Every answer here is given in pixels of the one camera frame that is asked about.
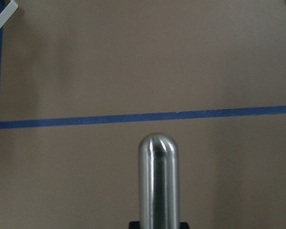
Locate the white wire cup rack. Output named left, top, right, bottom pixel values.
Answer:
left=0, top=0, right=18, bottom=29

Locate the steel muddler black cap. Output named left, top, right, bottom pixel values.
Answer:
left=138, top=133, right=180, bottom=229

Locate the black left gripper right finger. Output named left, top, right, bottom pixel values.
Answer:
left=179, top=222, right=190, bottom=229

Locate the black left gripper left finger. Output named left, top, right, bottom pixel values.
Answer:
left=128, top=221, right=140, bottom=229

